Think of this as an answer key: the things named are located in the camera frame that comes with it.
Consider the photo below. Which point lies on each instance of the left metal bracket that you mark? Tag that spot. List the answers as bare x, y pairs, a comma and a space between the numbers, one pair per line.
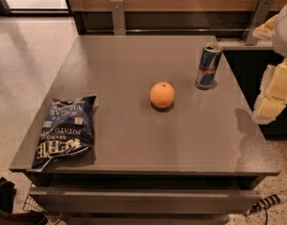
118, 16

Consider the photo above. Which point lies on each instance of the metal bracket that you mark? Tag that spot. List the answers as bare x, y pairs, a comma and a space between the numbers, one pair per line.
118, 16
258, 17

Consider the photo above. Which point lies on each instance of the dark brown object on floor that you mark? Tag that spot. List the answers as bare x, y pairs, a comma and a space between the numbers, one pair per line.
7, 217

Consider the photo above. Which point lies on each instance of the orange fruit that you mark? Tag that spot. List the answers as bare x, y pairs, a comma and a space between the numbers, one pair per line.
162, 95

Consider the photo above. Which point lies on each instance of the wire basket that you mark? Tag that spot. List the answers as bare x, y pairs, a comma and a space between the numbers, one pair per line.
31, 205

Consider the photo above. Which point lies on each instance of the red bull can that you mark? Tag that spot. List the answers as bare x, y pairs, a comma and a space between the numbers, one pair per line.
208, 65

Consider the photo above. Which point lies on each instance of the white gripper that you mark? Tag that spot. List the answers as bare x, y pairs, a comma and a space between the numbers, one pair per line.
284, 35

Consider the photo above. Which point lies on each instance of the right metal bracket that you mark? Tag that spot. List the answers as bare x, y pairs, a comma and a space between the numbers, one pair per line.
258, 17

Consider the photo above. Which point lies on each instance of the blue kettle chip bag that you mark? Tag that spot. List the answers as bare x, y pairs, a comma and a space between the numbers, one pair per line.
67, 131

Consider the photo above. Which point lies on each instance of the grey table drawer front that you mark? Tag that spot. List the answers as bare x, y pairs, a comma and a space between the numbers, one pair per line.
144, 200

